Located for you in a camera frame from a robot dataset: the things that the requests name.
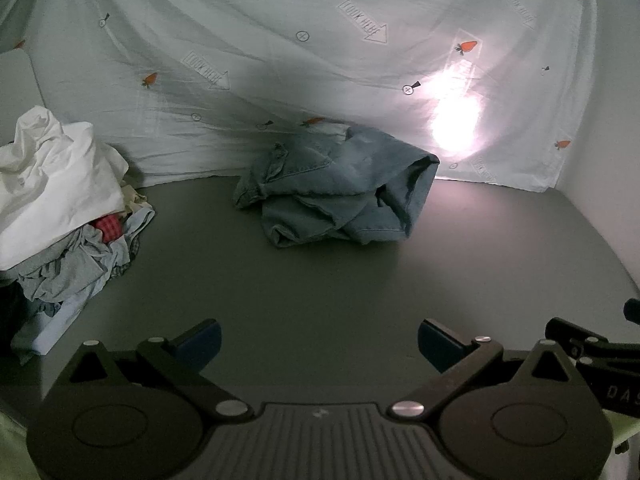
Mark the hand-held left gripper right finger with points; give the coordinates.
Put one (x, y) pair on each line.
(435, 346)

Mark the light blue cloth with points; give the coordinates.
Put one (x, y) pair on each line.
(55, 330)

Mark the blue denim shorts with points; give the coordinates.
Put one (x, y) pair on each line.
(340, 190)

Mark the grey crumpled cloth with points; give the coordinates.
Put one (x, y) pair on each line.
(65, 270)

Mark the red checked cloth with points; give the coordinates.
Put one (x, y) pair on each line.
(108, 226)

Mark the white crumpled cloth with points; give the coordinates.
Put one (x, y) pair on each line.
(55, 175)

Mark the cream cloth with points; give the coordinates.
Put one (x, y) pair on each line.
(135, 199)

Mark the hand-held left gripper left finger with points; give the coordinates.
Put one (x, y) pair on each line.
(200, 344)

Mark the white carrot printed sheet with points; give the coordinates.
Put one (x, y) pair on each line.
(250, 35)

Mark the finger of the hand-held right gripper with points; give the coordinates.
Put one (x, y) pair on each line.
(633, 309)
(570, 332)

